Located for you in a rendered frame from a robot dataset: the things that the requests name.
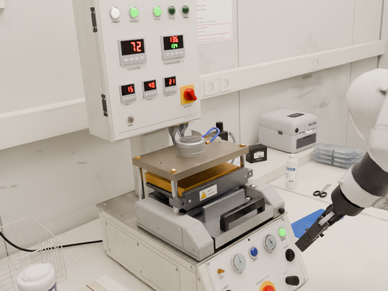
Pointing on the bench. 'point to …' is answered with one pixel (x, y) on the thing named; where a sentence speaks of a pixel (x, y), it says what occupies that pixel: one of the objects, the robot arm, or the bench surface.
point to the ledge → (277, 164)
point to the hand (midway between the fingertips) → (306, 239)
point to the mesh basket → (32, 253)
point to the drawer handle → (258, 202)
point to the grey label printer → (288, 130)
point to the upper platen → (164, 185)
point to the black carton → (256, 153)
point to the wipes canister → (37, 278)
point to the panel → (257, 263)
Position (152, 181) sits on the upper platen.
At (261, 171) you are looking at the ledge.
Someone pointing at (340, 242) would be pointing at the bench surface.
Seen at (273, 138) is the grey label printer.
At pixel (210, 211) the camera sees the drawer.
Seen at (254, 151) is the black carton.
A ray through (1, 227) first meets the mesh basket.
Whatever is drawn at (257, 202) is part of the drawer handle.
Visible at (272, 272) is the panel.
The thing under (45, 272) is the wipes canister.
